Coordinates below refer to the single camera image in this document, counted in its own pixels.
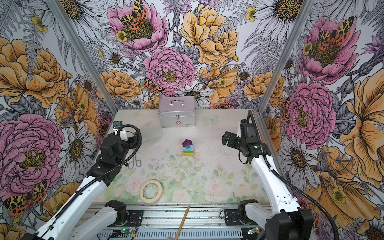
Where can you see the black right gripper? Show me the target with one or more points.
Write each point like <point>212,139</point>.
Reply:
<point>231,142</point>

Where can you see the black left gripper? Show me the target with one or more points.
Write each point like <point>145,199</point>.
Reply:
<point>133,144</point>

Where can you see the purple wood block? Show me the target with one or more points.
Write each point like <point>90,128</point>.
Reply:
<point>187,143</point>

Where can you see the natural wood plank block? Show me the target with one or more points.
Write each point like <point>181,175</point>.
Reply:
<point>188,155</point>

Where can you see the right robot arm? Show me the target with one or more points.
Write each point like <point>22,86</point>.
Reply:
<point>285,220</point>

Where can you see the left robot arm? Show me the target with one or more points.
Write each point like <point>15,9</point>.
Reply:
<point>116,151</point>

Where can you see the silver first aid case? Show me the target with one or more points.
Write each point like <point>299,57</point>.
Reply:
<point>177,112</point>

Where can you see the masking tape roll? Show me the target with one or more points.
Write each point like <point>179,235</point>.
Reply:
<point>151,192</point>

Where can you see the wooden stick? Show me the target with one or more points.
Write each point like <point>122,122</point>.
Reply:
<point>181,225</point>

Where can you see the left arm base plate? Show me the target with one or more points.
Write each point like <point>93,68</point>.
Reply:
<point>132,218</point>

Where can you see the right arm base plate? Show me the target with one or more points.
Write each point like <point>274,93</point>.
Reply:
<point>232,218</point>

